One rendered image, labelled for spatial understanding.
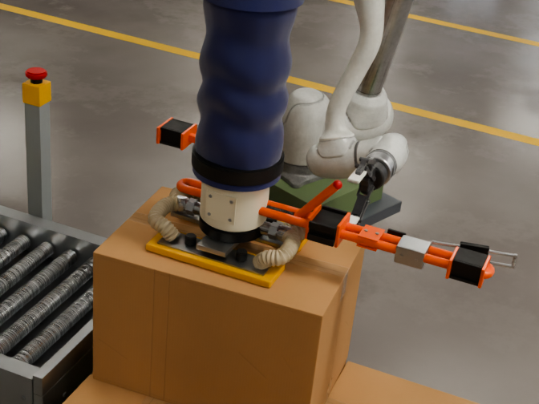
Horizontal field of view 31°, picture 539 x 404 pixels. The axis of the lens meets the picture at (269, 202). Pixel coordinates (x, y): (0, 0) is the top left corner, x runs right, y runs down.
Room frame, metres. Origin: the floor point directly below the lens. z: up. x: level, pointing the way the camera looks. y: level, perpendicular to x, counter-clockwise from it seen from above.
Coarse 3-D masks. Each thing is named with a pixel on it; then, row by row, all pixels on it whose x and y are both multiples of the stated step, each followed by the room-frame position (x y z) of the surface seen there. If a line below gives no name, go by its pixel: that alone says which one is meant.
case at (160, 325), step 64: (128, 256) 2.04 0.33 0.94; (320, 256) 2.13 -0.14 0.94; (128, 320) 2.01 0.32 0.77; (192, 320) 1.96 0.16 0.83; (256, 320) 1.91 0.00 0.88; (320, 320) 1.86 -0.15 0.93; (128, 384) 2.01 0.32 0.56; (192, 384) 1.95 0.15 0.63; (256, 384) 1.90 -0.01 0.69; (320, 384) 1.94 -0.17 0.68
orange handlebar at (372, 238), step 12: (180, 180) 2.19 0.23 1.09; (192, 180) 2.20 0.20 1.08; (192, 192) 2.15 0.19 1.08; (276, 204) 2.12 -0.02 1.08; (276, 216) 2.07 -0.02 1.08; (288, 216) 2.07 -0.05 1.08; (348, 228) 2.05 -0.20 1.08; (360, 228) 2.04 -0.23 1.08; (372, 228) 2.04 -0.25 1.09; (360, 240) 2.00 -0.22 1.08; (372, 240) 1.99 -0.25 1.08; (384, 240) 2.02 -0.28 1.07; (396, 240) 2.01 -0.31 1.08; (432, 252) 1.98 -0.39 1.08; (444, 252) 1.97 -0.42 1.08; (432, 264) 1.94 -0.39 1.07; (444, 264) 1.93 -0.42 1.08
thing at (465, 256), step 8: (456, 248) 1.97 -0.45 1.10; (464, 248) 1.97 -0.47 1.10; (456, 256) 1.93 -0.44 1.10; (464, 256) 1.94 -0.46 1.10; (472, 256) 1.94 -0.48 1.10; (480, 256) 1.94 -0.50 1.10; (488, 256) 1.95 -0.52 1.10; (448, 264) 1.91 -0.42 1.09; (456, 264) 1.92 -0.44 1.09; (464, 264) 1.90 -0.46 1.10; (472, 264) 1.91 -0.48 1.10; (480, 264) 1.91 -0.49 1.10; (448, 272) 1.91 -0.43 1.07; (456, 272) 1.92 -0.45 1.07; (464, 272) 1.91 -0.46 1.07; (472, 272) 1.90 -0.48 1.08; (480, 272) 1.90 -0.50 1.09; (456, 280) 1.91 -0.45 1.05; (464, 280) 1.90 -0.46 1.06; (472, 280) 1.90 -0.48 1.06; (480, 280) 1.88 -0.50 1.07
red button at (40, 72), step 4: (32, 68) 2.95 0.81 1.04; (36, 68) 2.96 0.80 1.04; (40, 68) 2.96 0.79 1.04; (28, 72) 2.92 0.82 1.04; (32, 72) 2.92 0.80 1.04; (36, 72) 2.92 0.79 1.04; (40, 72) 2.93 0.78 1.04; (44, 72) 2.93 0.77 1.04; (28, 76) 2.91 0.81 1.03; (32, 76) 2.91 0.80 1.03; (36, 76) 2.91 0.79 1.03; (40, 76) 2.91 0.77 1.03; (44, 76) 2.92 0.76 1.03; (32, 80) 2.92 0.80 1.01; (36, 80) 2.92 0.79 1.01; (40, 80) 2.93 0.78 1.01
